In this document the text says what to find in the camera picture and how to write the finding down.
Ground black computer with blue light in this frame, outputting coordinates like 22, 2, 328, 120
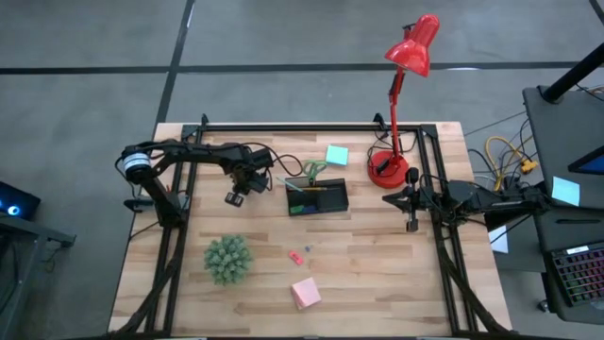
0, 180, 42, 221

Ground teal sticky note pad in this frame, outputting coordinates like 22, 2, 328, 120
325, 144, 350, 167

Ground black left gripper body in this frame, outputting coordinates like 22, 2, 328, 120
224, 147, 276, 209

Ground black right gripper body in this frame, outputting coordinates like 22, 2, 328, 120
405, 165, 447, 233

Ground teal pencil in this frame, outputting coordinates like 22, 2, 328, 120
275, 176, 304, 193

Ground black mesh desk organizer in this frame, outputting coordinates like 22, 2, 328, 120
284, 176, 351, 218

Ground black metal table frame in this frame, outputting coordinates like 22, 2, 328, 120
112, 112, 511, 337

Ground grey desk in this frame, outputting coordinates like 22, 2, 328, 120
522, 84, 604, 212

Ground green succulent in patterned pot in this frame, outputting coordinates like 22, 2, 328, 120
203, 233, 255, 287

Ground light blue sticky note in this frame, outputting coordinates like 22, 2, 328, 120
551, 176, 581, 208

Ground pink sticky note pad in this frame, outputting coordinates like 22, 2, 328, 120
290, 276, 324, 312

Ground black pole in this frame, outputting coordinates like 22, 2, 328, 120
540, 42, 604, 103

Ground yellow cable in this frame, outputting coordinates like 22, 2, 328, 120
485, 135, 540, 198

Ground black tablet with blue screen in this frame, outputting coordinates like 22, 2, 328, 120
567, 144, 604, 177

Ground white paper sheet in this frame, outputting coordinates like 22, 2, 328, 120
487, 225, 511, 255

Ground red desk lamp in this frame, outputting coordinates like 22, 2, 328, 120
366, 12, 442, 190

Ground green handled scissors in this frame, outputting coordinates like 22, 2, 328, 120
301, 160, 329, 187

